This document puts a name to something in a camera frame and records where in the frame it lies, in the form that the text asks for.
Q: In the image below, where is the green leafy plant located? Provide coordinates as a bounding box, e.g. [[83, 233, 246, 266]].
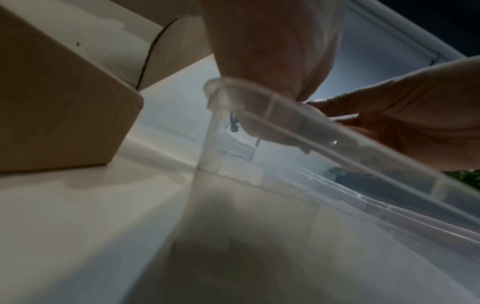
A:
[[327, 166, 480, 191]]

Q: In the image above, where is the clear compartment tray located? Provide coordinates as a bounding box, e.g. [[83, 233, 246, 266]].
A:
[[123, 76, 480, 304]]

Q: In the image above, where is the person's right hand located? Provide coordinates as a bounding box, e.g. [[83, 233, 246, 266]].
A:
[[305, 55, 480, 171]]

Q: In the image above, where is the person's left hand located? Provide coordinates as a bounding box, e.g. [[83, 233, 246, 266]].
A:
[[198, 0, 346, 154]]

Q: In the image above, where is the brown cardboard box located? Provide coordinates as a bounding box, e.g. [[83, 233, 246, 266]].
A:
[[0, 0, 217, 174]]

